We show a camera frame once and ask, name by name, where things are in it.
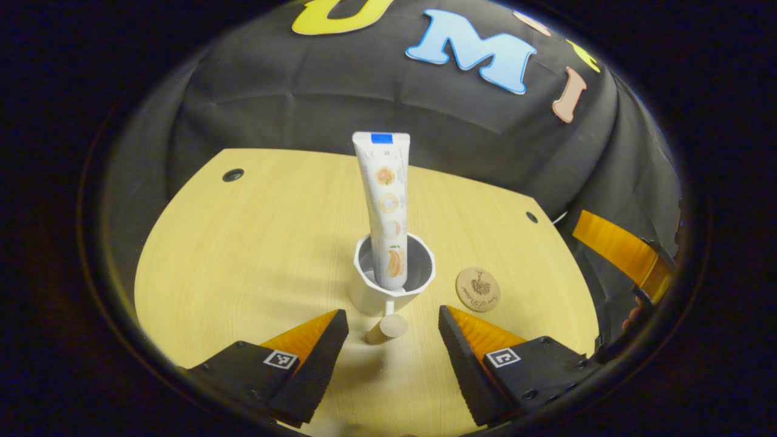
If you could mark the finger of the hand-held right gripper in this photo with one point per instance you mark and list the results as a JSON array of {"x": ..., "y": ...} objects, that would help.
[{"x": 613, "y": 246}]

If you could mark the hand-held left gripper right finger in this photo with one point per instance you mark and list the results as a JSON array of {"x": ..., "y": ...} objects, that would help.
[{"x": 464, "y": 370}]

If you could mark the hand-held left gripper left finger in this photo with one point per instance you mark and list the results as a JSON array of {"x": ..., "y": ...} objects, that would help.
[{"x": 322, "y": 364}]

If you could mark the round wooden coaster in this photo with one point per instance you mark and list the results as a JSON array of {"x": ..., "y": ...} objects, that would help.
[{"x": 478, "y": 290}]

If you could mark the white toothpaste tube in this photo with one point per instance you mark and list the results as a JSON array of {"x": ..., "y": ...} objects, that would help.
[{"x": 382, "y": 200}]

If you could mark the black backdrop cloth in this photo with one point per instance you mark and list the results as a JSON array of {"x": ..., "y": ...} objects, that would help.
[{"x": 303, "y": 91}]

